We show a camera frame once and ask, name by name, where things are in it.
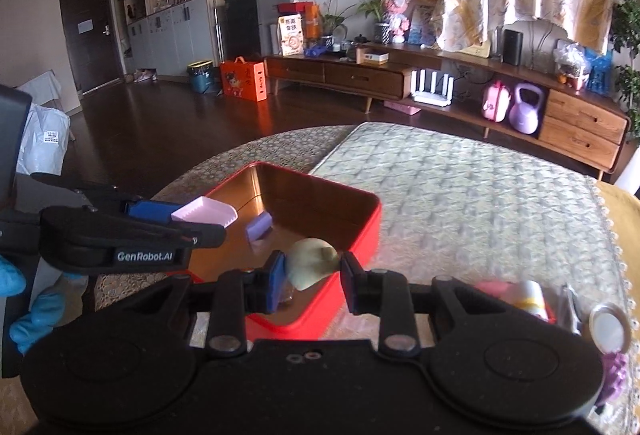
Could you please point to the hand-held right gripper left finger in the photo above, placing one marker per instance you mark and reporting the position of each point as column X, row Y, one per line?
column 276, row 282

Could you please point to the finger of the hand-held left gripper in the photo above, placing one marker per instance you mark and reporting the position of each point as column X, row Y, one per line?
column 205, row 235
column 150, row 210

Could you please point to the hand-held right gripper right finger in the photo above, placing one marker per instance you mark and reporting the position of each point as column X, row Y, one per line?
column 350, row 285

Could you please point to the pink plastic scoop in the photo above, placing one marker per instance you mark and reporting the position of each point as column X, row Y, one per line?
column 205, row 212

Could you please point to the cream dumpling toy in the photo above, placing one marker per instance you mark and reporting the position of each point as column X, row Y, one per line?
column 310, row 260

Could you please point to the red tin box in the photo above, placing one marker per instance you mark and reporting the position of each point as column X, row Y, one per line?
column 300, row 322

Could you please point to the purple block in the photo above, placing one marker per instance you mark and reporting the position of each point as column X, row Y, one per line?
column 259, row 226

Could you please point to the white and yellow bottle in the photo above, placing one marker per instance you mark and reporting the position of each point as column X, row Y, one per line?
column 532, row 297

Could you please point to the black and silver tool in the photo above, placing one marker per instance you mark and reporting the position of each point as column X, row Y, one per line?
column 567, row 310

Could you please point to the round mirror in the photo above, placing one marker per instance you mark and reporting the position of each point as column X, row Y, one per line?
column 610, row 327

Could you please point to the purple grape toy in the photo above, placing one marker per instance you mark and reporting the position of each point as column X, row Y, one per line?
column 615, row 375

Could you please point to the person's left hand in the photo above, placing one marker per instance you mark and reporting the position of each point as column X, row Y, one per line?
column 35, row 320

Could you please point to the gold brocade tablecloth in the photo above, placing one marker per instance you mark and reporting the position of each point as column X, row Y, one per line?
column 225, row 165

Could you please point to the white bag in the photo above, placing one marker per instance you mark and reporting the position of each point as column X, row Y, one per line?
column 45, row 135

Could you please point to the pair of shoes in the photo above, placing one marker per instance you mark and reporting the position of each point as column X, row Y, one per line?
column 142, row 76

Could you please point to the teal bucket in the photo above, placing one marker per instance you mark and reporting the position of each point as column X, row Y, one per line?
column 200, row 80

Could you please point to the quilted cream table cover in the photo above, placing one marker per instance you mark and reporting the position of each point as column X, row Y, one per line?
column 475, row 215

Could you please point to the pink toy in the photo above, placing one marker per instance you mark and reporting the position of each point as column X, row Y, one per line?
column 495, row 289

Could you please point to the orange gift box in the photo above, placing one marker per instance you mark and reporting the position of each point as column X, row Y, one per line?
column 240, row 82

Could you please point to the dark wooden door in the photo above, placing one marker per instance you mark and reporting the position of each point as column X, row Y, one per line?
column 90, row 45

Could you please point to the pink flat box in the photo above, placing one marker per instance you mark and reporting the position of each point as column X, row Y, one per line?
column 400, row 106

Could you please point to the red packet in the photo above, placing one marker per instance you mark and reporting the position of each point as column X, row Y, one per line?
column 550, row 315

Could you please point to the white router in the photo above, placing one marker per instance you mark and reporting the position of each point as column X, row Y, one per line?
column 432, row 97

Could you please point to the wooden tv cabinet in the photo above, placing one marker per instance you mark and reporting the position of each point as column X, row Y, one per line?
column 360, row 75

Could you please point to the grey fridge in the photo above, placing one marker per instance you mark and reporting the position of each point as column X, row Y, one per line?
column 250, row 25

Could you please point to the printed snack bag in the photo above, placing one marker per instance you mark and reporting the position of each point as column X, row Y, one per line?
column 291, row 35

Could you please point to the small white box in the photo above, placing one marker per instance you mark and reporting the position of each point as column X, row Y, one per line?
column 376, row 57

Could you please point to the small potted plant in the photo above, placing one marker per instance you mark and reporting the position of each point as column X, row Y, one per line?
column 327, row 40

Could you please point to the pink backpack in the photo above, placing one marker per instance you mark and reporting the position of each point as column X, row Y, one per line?
column 496, row 102

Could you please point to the black teapot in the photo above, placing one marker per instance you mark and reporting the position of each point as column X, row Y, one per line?
column 359, row 47

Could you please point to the purple kettlebell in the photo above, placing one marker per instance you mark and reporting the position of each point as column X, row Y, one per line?
column 525, row 115

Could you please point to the plant in striped pot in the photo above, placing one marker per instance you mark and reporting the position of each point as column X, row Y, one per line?
column 382, row 32

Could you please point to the blue picture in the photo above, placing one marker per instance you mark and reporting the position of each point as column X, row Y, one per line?
column 422, row 30

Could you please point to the pink doll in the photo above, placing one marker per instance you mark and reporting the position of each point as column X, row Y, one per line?
column 400, row 10

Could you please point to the black speaker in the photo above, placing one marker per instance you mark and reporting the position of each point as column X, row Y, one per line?
column 512, row 47

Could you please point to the clear plastic bag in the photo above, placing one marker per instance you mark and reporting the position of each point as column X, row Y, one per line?
column 570, row 60

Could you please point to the blue box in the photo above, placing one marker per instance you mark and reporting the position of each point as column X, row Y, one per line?
column 600, row 72

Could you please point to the indoor tree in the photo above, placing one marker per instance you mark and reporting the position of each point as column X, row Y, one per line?
column 627, row 30

